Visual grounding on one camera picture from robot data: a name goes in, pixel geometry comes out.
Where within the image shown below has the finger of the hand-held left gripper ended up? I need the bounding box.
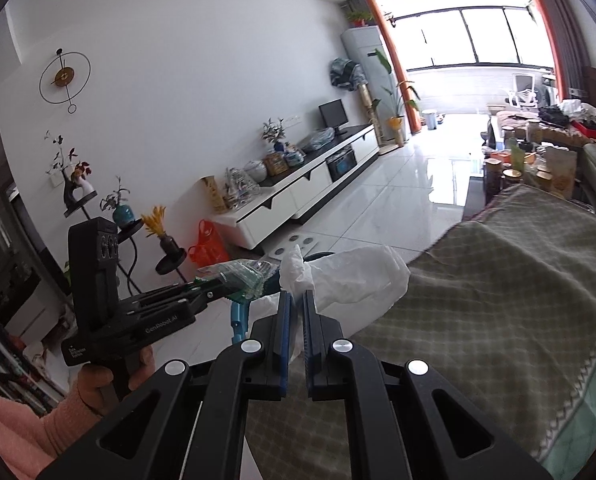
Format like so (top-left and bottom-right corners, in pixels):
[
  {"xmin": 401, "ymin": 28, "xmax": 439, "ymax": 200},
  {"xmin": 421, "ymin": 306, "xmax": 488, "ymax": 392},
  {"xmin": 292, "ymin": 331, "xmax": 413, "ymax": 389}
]
[
  {"xmin": 127, "ymin": 279, "xmax": 220, "ymax": 307},
  {"xmin": 142, "ymin": 289, "xmax": 240, "ymax": 319}
]

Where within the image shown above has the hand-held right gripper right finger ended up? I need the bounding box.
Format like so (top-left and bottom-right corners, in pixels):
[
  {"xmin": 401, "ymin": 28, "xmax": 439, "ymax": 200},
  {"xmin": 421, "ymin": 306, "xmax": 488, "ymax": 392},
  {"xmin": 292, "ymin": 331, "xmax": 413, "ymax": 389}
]
[{"xmin": 302, "ymin": 290, "xmax": 554, "ymax": 480}]

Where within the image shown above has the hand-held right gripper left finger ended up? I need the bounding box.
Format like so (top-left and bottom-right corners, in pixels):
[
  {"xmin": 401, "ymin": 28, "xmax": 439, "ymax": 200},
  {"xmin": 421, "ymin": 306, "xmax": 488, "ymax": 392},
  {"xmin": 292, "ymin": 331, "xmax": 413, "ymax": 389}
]
[{"xmin": 37, "ymin": 290, "xmax": 295, "ymax": 480}]

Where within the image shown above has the teal plastic bin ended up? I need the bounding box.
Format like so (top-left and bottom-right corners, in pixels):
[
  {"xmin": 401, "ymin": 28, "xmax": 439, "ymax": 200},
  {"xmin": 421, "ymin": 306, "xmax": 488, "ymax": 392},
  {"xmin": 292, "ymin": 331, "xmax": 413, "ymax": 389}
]
[{"xmin": 228, "ymin": 252, "xmax": 339, "ymax": 346}]

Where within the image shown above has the clear green plastic wrapper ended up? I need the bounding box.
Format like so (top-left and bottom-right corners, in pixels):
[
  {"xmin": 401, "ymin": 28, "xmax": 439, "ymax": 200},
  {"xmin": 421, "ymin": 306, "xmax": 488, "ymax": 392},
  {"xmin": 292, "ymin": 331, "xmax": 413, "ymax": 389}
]
[{"xmin": 195, "ymin": 259, "xmax": 281, "ymax": 303}]

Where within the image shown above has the white plastic bag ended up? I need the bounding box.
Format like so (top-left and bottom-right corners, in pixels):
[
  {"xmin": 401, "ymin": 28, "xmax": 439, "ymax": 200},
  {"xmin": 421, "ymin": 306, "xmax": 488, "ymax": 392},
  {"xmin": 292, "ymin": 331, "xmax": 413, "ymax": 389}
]
[{"xmin": 278, "ymin": 245, "xmax": 411, "ymax": 331}]

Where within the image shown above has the person's left forearm pink sleeve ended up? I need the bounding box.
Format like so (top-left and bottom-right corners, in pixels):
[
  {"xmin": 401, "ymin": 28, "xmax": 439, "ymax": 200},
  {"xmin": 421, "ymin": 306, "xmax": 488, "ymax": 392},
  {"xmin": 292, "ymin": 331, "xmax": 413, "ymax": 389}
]
[{"xmin": 0, "ymin": 375, "xmax": 104, "ymax": 480}]

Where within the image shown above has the person's left hand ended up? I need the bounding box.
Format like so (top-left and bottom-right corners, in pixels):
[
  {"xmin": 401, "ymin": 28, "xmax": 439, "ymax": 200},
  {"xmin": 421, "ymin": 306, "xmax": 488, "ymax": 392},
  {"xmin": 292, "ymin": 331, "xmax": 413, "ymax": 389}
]
[{"xmin": 75, "ymin": 345, "xmax": 156, "ymax": 417}]

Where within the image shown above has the black metal plant stand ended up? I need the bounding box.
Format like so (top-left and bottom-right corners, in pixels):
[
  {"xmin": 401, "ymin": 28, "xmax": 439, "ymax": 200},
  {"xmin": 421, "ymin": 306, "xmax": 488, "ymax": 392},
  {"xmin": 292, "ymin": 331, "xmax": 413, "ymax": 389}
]
[{"xmin": 63, "ymin": 195, "xmax": 189, "ymax": 301}]

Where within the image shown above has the dark vase with yellow wheat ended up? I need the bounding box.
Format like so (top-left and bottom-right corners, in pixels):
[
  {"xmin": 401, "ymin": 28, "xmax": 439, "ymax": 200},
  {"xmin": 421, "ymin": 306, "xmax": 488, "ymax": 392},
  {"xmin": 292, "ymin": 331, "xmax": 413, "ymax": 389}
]
[{"xmin": 142, "ymin": 205, "xmax": 179, "ymax": 256}]

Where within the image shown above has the orange plastic bag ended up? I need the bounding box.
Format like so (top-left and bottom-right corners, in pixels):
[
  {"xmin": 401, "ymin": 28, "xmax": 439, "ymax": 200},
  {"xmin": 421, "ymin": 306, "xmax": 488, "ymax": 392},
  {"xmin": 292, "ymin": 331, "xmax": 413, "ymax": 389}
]
[{"xmin": 187, "ymin": 219, "xmax": 227, "ymax": 267}]

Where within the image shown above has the teal vase with plant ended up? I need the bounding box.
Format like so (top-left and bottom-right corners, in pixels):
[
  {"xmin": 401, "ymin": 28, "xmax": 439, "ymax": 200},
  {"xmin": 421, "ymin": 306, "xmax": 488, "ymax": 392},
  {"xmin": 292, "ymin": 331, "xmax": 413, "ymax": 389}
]
[{"xmin": 100, "ymin": 176, "xmax": 139, "ymax": 228}]

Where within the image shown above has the white vase with red leaves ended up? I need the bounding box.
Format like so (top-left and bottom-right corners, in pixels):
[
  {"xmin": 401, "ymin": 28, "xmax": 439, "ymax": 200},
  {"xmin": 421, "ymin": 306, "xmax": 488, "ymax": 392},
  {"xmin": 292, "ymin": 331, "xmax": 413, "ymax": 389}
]
[{"xmin": 45, "ymin": 130, "xmax": 99, "ymax": 206}]

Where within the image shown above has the white bathroom scale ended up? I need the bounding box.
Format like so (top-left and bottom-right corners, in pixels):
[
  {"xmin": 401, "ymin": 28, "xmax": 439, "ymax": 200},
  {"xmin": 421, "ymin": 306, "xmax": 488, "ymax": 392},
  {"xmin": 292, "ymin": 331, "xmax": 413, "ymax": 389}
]
[{"xmin": 270, "ymin": 232, "xmax": 319, "ymax": 261}]

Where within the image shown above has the dark shelf unit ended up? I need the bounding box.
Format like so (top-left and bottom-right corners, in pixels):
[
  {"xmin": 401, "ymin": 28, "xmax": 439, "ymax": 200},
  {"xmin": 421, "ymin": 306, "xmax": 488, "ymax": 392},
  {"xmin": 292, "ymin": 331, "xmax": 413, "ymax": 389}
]
[{"xmin": 0, "ymin": 175, "xmax": 69, "ymax": 411}]

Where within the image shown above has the yellow cardboard box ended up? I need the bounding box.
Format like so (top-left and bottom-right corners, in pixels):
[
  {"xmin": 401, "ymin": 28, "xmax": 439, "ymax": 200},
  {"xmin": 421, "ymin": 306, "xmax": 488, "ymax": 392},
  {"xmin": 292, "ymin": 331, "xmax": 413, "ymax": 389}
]
[{"xmin": 200, "ymin": 176, "xmax": 227, "ymax": 214}]

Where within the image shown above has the clear glass ship model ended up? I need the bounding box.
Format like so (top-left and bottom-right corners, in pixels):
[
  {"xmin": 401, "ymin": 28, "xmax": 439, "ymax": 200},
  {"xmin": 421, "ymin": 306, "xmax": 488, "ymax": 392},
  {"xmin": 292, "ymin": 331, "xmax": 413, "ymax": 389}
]
[{"xmin": 224, "ymin": 167, "xmax": 261, "ymax": 211}]

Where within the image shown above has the white black TV cabinet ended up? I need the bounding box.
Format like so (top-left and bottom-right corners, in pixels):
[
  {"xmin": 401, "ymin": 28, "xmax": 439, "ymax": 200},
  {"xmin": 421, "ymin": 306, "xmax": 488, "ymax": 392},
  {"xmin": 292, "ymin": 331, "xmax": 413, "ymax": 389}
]
[{"xmin": 210, "ymin": 124, "xmax": 381, "ymax": 251}]

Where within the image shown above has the gold framed box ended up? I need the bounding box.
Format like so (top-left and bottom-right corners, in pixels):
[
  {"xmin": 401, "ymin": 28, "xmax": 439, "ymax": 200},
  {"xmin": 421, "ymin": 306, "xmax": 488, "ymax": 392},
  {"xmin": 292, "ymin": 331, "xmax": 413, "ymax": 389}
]
[{"xmin": 263, "ymin": 152, "xmax": 286, "ymax": 177}]

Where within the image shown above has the beige checked blanket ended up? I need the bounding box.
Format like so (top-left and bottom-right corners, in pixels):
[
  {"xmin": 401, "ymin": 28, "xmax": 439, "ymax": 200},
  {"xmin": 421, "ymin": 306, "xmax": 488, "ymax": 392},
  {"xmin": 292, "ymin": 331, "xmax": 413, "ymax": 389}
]
[{"xmin": 248, "ymin": 185, "xmax": 596, "ymax": 480}]

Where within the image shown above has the bonsai in blue pot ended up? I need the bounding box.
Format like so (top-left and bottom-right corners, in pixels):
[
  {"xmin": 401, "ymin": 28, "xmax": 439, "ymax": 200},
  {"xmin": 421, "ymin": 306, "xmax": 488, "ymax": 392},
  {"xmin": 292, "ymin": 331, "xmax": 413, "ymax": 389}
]
[{"xmin": 261, "ymin": 118, "xmax": 286, "ymax": 153}]

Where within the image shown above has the clear plastic bag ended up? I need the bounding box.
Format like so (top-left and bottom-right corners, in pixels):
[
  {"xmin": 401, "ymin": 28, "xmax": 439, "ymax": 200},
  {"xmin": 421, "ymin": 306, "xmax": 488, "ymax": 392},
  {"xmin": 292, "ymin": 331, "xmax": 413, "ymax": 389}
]
[{"xmin": 303, "ymin": 127, "xmax": 336, "ymax": 153}]

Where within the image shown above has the black monitor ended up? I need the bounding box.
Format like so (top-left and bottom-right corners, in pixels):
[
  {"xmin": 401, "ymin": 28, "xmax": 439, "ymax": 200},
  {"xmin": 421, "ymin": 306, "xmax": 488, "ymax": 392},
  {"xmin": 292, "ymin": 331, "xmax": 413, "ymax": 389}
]
[{"xmin": 318, "ymin": 100, "xmax": 350, "ymax": 136}]

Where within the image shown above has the large leaf plant yellow pot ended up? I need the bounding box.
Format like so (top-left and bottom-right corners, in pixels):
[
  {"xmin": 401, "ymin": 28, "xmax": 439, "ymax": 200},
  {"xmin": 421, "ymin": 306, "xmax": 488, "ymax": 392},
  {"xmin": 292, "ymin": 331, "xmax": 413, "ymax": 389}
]
[{"xmin": 370, "ymin": 49, "xmax": 421, "ymax": 148}]

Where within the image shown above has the gold column stand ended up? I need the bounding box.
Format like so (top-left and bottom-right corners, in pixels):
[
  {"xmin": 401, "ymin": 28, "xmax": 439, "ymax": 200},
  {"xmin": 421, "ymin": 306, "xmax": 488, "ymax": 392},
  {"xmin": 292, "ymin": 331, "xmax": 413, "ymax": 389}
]
[{"xmin": 360, "ymin": 85, "xmax": 384, "ymax": 148}]

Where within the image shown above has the dark coffee table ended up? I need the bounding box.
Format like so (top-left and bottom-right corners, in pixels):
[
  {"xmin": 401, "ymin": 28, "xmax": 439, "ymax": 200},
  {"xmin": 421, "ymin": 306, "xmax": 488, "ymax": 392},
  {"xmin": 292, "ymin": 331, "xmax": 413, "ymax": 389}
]
[{"xmin": 480, "ymin": 110, "xmax": 579, "ymax": 206}]

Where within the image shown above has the group of glass jars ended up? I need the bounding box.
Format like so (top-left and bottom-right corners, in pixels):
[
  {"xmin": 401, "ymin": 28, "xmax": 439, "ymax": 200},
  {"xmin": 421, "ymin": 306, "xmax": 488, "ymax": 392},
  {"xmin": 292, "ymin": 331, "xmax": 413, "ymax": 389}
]
[{"xmin": 483, "ymin": 120, "xmax": 579, "ymax": 196}]

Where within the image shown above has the grey blue bag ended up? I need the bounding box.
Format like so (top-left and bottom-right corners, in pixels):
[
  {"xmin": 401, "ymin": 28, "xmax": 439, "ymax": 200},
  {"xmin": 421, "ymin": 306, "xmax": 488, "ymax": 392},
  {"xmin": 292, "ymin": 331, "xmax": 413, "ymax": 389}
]
[{"xmin": 329, "ymin": 57, "xmax": 368, "ymax": 92}]

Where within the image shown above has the green patterned mat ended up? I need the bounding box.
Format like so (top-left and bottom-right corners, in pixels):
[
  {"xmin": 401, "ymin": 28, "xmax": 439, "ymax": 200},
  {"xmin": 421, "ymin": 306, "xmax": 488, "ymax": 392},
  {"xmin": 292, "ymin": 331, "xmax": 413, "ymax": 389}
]
[{"xmin": 543, "ymin": 360, "xmax": 596, "ymax": 480}]

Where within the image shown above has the white standing air conditioner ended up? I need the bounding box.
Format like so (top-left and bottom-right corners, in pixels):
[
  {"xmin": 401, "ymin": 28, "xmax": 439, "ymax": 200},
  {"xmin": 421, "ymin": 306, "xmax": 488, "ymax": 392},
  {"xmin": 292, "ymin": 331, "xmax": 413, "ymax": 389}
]
[{"xmin": 340, "ymin": 25, "xmax": 401, "ymax": 148}]

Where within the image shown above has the tan paper bag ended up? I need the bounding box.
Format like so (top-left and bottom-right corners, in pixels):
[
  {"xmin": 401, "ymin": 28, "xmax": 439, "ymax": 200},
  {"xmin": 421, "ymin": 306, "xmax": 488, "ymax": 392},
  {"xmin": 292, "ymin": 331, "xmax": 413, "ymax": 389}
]
[{"xmin": 543, "ymin": 146, "xmax": 578, "ymax": 198}]

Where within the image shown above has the white office chair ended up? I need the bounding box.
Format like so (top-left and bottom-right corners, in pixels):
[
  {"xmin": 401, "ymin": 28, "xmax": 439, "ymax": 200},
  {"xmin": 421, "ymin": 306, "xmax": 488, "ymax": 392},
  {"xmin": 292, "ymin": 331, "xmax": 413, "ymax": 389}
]
[{"xmin": 503, "ymin": 74, "xmax": 541, "ymax": 110}]

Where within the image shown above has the large window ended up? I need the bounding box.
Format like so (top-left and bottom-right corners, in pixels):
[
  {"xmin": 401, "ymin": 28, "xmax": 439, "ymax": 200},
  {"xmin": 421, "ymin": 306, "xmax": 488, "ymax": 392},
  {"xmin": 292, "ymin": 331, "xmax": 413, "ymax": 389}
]
[{"xmin": 378, "ymin": 5, "xmax": 554, "ymax": 73}]

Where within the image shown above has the orange grey curtain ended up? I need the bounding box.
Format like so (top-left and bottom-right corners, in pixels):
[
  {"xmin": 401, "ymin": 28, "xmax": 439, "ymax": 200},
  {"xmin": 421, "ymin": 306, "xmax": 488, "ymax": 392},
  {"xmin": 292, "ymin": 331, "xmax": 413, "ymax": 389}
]
[{"xmin": 525, "ymin": 0, "xmax": 586, "ymax": 103}]

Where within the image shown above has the round black wall clock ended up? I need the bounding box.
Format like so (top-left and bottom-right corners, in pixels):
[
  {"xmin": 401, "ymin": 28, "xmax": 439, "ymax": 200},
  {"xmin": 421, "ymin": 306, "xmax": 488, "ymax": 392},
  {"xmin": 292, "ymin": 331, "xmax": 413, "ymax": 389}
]
[{"xmin": 39, "ymin": 48, "xmax": 91, "ymax": 114}]

